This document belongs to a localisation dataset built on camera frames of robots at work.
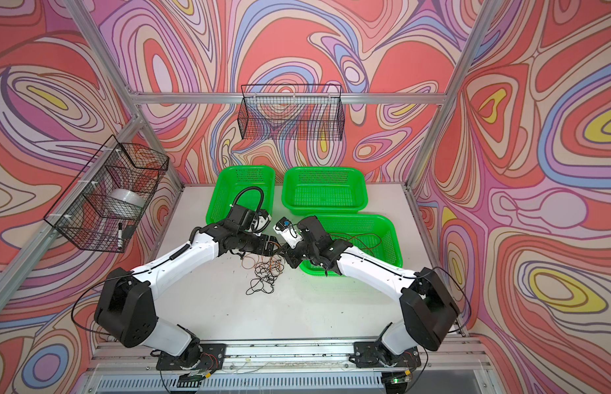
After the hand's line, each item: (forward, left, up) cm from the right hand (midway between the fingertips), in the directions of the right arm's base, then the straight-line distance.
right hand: (283, 254), depth 81 cm
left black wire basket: (+7, +50, +20) cm, 54 cm away
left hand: (+5, +3, -1) cm, 6 cm away
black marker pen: (0, +48, +11) cm, 49 cm away
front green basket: (+16, -36, -14) cm, 42 cm away
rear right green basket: (+42, -10, -14) cm, 46 cm away
